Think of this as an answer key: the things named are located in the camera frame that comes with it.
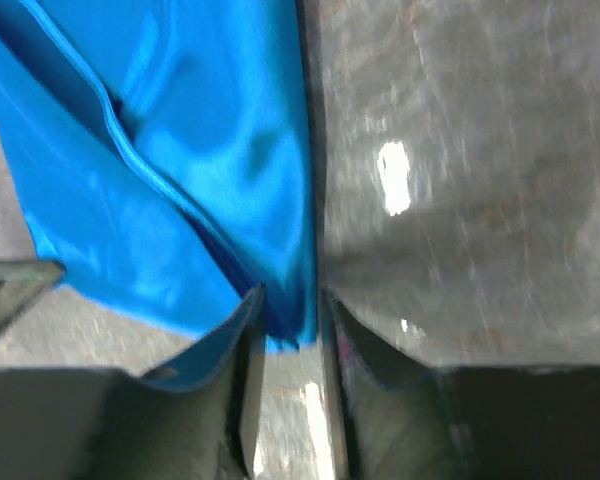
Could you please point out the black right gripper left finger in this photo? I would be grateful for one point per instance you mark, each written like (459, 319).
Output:
(193, 417)

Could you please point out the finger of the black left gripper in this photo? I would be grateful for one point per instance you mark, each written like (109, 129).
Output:
(21, 283)

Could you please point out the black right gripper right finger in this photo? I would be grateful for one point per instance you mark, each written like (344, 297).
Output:
(394, 417)

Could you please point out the blue satin napkin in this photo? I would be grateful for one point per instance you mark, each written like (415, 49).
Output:
(160, 152)

